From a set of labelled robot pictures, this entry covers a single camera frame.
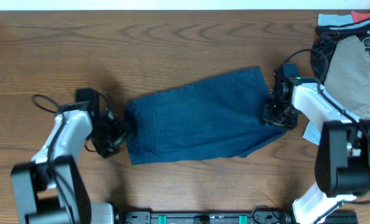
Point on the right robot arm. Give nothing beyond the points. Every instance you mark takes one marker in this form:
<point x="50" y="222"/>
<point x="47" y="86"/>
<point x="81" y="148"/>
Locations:
<point x="342" y="167"/>

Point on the dark blue denim shorts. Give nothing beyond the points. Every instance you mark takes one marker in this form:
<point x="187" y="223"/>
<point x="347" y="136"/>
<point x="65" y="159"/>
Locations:
<point x="209" y="119"/>

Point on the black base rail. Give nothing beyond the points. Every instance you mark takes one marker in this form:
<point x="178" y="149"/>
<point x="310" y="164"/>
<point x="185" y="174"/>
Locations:
<point x="200" y="217"/>

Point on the black patterned garment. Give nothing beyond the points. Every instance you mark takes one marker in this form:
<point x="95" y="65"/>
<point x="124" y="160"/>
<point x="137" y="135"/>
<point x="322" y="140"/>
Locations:
<point x="328" y="39"/>

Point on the light blue cloth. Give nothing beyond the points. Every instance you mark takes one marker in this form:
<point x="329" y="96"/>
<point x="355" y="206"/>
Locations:
<point x="334" y="19"/>

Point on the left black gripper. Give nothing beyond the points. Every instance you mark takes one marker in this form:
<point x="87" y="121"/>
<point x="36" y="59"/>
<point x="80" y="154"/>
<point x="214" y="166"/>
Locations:
<point x="122" y="130"/>

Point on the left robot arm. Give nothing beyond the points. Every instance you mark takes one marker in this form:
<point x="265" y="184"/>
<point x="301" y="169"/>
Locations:
<point x="49" y="188"/>

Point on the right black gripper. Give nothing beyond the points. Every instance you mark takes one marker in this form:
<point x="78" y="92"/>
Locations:
<point x="267" y="116"/>

